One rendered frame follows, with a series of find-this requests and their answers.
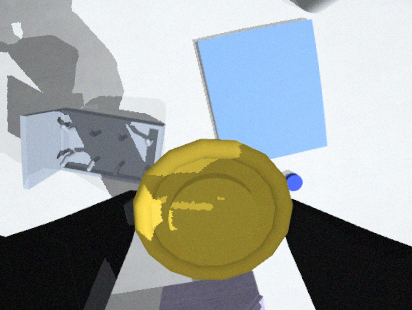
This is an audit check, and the light blue flat mat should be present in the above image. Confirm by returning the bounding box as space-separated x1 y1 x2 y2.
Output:
198 19 328 160

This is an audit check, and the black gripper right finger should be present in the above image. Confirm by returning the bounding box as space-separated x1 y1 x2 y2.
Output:
284 199 412 310

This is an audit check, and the yellow plate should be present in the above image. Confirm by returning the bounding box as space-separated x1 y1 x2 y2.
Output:
133 139 294 280

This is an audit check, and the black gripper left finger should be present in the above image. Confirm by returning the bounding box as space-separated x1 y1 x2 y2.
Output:
0 191 137 310

